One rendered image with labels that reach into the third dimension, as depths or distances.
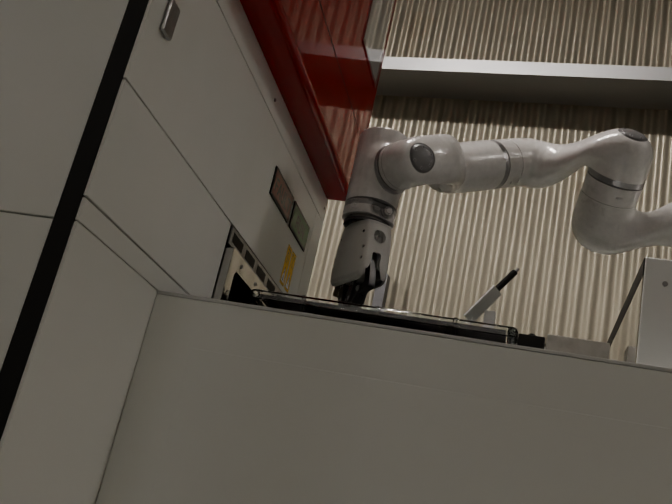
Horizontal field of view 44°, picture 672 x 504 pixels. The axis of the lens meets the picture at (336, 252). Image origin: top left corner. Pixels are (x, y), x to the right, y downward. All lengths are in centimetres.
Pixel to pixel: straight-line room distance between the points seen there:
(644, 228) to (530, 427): 75
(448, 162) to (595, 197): 34
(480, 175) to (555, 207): 197
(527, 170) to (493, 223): 186
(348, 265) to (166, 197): 41
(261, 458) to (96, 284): 24
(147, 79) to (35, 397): 34
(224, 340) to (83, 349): 16
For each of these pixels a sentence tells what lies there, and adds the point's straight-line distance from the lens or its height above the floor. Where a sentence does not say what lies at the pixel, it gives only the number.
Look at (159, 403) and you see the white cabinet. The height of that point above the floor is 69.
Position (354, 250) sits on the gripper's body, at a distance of 129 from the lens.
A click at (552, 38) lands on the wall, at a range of 384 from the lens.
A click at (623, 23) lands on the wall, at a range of 388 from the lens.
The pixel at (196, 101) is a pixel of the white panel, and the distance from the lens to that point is 103.
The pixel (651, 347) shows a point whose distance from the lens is 97.
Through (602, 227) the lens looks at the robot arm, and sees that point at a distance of 157.
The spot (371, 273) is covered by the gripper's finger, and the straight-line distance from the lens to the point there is 127.
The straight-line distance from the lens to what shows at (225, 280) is 115.
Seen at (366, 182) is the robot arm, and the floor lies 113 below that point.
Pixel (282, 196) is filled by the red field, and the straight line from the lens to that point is 137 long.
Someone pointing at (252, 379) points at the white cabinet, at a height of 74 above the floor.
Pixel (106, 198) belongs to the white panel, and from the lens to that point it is 86.
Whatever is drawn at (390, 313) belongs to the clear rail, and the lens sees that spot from 113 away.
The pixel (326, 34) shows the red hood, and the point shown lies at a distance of 136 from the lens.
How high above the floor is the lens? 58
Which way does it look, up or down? 19 degrees up
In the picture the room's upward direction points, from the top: 12 degrees clockwise
